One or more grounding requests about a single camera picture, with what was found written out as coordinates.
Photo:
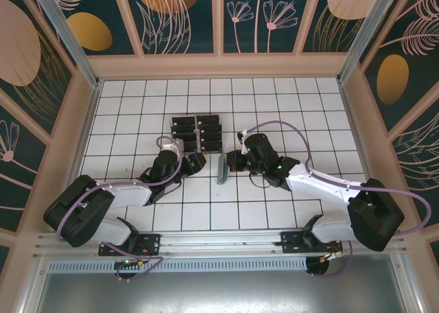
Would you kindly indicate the aluminium frame post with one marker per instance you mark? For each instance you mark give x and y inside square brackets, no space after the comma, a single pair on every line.
[67,35]
[367,35]

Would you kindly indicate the left arm's black base plate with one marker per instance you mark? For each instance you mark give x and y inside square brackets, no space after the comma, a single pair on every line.
[152,241]

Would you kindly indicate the mint green card holder wallet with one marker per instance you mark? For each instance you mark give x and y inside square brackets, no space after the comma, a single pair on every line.
[222,170]

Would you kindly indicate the clear acrylic tiered card rack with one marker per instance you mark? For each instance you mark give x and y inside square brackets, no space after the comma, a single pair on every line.
[196,131]

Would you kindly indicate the aluminium mounting rail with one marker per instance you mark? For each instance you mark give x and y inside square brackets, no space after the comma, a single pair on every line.
[219,239]

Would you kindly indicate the right arm's black base plate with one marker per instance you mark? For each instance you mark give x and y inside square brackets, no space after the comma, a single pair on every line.
[289,241]

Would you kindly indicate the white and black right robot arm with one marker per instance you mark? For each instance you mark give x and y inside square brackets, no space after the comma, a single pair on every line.
[319,184]

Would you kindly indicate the black credit card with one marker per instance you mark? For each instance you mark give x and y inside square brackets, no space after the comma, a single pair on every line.
[210,146]
[210,136]
[184,121]
[207,118]
[209,127]
[184,128]
[185,137]
[191,146]

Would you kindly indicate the grey metal panel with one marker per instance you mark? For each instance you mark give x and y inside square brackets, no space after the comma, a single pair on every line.
[219,292]

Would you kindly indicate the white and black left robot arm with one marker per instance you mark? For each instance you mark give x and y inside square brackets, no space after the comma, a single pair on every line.
[127,193]

